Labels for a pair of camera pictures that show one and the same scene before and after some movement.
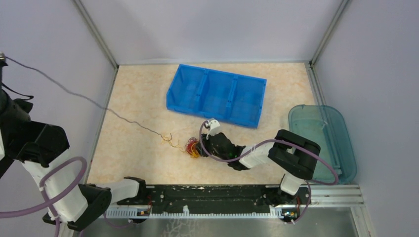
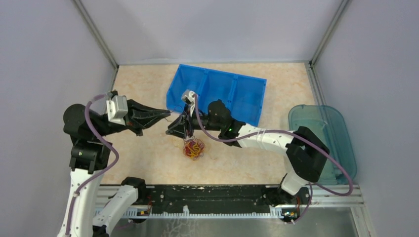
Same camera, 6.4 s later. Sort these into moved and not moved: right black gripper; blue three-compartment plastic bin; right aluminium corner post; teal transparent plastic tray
Moved: right black gripper
Not moved: teal transparent plastic tray; blue three-compartment plastic bin; right aluminium corner post
